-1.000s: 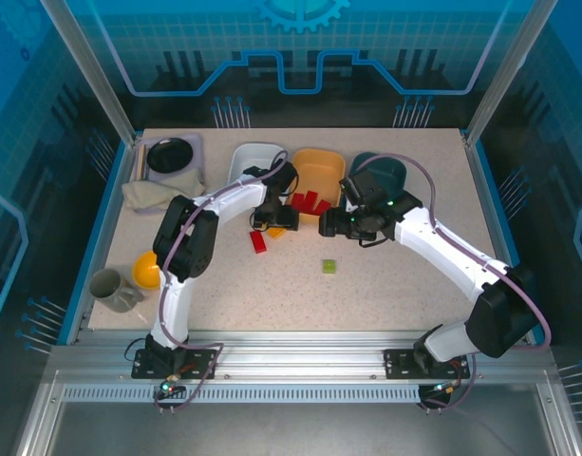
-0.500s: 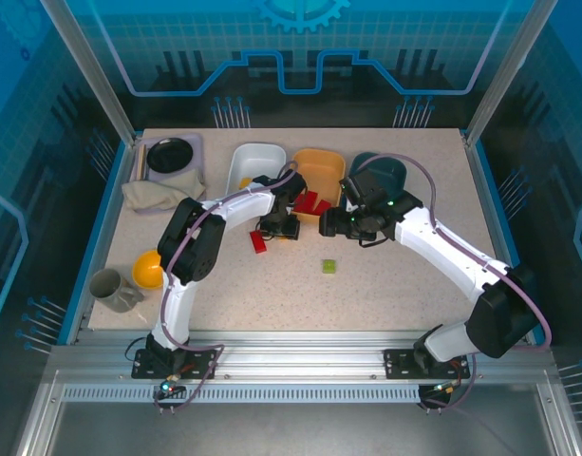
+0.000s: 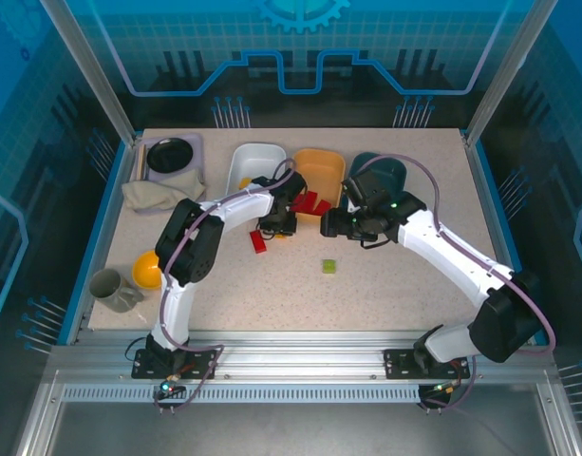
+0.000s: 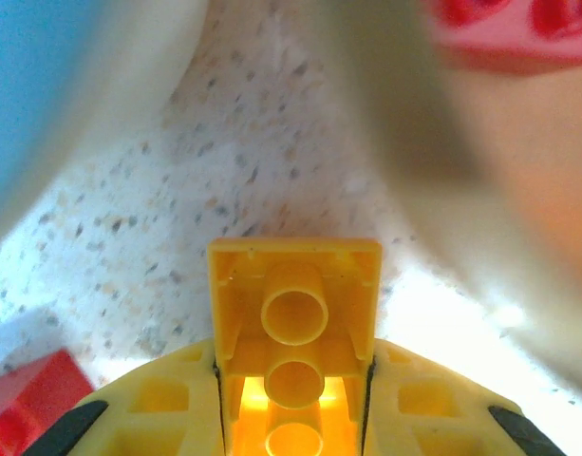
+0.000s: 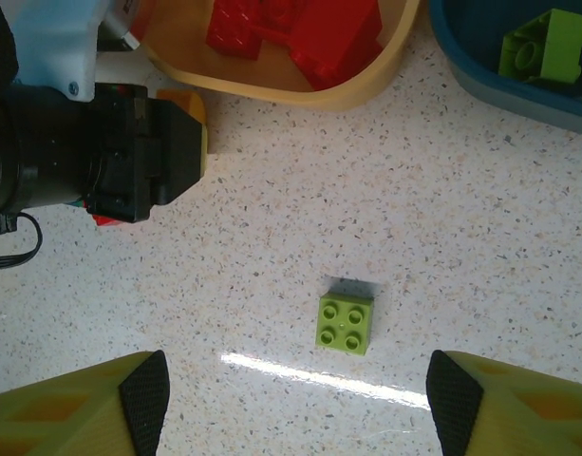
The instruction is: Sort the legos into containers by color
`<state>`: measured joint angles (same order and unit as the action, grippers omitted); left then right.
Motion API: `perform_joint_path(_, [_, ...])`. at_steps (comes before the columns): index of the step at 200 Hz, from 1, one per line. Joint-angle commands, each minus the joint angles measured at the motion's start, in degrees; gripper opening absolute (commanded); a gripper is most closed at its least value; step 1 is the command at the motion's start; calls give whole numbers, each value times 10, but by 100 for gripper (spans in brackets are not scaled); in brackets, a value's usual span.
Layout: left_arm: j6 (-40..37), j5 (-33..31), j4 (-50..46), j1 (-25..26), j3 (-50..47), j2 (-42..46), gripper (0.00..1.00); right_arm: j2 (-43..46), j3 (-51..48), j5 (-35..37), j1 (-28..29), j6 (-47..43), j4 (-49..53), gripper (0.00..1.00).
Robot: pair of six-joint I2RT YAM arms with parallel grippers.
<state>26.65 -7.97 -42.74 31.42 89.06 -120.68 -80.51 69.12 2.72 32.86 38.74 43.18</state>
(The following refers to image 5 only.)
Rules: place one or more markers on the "yellow plastic container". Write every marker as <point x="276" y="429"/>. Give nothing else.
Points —
<point x="319" y="97"/>

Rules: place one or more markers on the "teal plastic container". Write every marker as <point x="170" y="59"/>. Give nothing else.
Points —
<point x="509" y="102"/>

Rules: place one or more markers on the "large green lego brick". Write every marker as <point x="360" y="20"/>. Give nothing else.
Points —
<point x="547" y="47"/>

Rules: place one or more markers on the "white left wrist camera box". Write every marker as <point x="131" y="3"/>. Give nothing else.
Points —
<point x="53" y="43"/>

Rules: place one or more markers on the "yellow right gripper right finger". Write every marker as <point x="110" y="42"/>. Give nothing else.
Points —
<point x="532" y="418"/>

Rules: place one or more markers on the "small green lego brick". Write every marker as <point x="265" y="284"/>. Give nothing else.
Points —
<point x="343" y="325"/>

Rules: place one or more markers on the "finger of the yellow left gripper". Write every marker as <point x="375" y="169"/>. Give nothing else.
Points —
<point x="195" y="107"/>

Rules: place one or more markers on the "red lego brick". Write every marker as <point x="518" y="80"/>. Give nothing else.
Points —
<point x="107" y="221"/>
<point x="233" y="28"/>
<point x="281" y="14"/>
<point x="338" y="47"/>

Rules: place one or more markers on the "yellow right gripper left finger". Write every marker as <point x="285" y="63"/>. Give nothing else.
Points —
<point x="53" y="418"/>

